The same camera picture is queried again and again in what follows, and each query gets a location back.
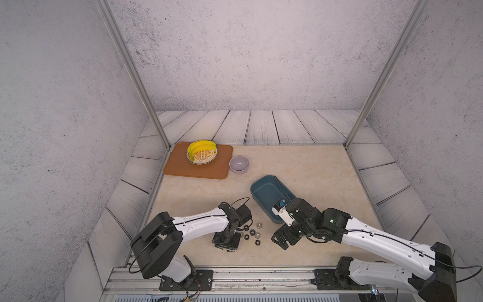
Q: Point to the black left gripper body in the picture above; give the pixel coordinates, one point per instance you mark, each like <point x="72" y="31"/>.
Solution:
<point x="229" y="243"/>

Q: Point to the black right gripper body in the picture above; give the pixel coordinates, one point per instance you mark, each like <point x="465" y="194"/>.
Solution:
<point x="291" y="233"/>

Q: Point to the teal plastic storage box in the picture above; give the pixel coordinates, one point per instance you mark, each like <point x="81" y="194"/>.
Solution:
<point x="267" y="191"/>

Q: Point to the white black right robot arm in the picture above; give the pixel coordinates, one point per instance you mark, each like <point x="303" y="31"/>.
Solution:
<point x="426" y="270"/>

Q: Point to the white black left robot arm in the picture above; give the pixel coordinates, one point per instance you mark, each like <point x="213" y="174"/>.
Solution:
<point x="156" y="245"/>

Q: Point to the lilac plastic bowl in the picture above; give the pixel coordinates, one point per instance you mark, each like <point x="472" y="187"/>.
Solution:
<point x="239" y="164"/>

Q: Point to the patterned round plate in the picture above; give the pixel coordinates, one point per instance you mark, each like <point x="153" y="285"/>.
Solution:
<point x="204" y="157"/>

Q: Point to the brown rectangular mat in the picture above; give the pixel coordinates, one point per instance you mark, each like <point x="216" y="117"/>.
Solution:
<point x="209" y="164"/>

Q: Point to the yellow banana bunch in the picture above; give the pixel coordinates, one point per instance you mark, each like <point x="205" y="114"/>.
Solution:
<point x="199" y="146"/>

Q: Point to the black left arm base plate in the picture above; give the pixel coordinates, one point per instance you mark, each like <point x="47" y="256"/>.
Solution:
<point x="201" y="280"/>

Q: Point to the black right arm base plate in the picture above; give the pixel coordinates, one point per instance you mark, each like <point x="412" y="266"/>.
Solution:
<point x="335" y="279"/>

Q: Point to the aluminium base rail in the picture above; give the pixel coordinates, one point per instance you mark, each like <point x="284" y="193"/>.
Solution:
<point x="246" y="284"/>

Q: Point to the left aluminium frame post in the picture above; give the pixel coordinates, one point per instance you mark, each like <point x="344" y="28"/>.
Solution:
<point x="116" y="35"/>

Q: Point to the aluminium frame post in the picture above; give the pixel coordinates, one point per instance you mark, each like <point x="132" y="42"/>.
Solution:
<point x="116" y="35"/>
<point x="391" y="63"/>

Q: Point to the right aluminium frame post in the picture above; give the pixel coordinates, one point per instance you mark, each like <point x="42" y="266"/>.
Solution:
<point x="391" y="63"/>

